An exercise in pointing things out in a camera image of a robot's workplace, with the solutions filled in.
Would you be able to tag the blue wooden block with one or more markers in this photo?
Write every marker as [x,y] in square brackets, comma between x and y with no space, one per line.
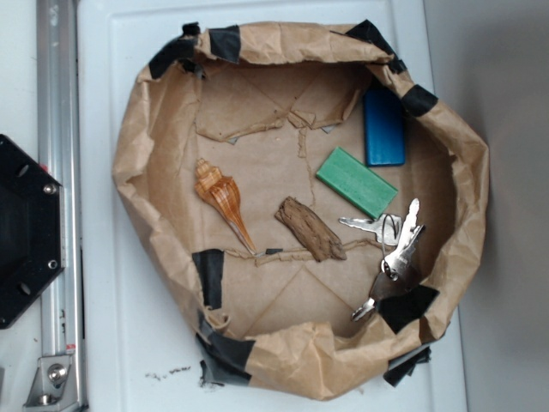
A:
[384,129]

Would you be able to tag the orange spiral seashell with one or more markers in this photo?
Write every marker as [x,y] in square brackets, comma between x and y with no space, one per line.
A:
[222,193]

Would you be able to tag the brown paper bin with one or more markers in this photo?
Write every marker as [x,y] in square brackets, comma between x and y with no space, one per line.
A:
[267,103]

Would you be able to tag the green wooden block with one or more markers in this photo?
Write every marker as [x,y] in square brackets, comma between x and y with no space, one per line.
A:
[356,183]

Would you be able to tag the metal corner bracket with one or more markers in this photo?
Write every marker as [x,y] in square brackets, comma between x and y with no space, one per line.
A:
[54,385]

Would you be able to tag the silver key upright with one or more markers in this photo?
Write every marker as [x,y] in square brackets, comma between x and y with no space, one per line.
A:
[394,264]

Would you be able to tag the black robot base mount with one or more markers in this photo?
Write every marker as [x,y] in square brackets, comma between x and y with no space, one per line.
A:
[31,231]

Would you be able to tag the white tray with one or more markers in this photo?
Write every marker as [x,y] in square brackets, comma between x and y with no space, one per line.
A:
[141,355]

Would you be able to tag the aluminium rail profile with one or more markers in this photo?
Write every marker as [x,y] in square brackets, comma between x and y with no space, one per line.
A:
[59,150]

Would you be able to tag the silver key left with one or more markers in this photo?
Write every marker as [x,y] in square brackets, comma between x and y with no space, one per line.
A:
[387,227]

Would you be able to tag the brown wood chip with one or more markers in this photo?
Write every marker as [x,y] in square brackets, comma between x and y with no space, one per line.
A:
[310,230]

